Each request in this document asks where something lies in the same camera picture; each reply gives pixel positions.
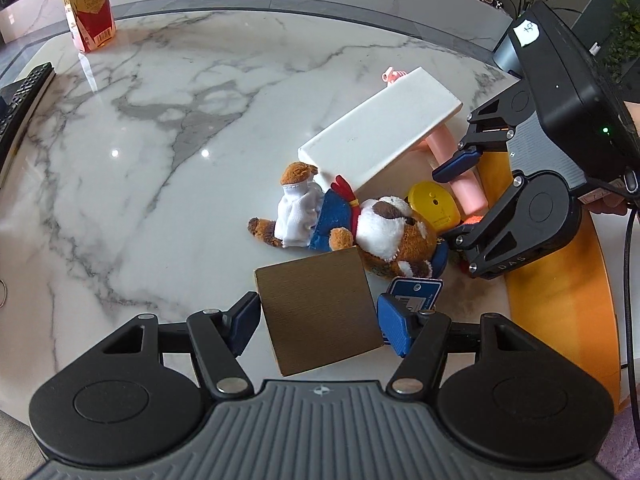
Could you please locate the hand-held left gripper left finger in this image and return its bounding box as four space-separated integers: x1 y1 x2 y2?
90 291 261 401

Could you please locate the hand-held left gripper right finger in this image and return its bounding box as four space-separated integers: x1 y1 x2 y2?
376 292 546 401

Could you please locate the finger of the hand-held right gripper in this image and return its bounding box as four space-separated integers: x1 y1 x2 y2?
444 172 527 262
432 91 532 184

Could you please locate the pink plastic toy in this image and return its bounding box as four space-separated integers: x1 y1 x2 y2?
381 67 489 214

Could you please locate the yellow round toy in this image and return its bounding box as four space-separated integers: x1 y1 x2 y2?
406 181 462 234

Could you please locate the dark brown box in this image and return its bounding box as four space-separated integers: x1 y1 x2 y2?
253 245 384 378

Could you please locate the white rectangular box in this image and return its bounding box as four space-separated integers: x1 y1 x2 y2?
297 66 464 189

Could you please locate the brown plush toy blue outfit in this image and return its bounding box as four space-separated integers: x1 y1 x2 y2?
248 161 449 312

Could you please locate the orange cardboard box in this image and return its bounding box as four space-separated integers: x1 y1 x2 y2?
467 147 626 403

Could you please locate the person's right hand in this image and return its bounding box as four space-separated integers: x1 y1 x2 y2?
580 194 630 216

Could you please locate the purple fluffy blanket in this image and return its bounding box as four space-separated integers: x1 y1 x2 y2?
594 400 640 480

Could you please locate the black keyboard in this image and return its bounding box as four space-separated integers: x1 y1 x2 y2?
0 62 56 172

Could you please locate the orange drink bottle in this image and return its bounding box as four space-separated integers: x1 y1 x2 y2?
60 0 118 54

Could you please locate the black cable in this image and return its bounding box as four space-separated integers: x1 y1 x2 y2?
621 209 640 367

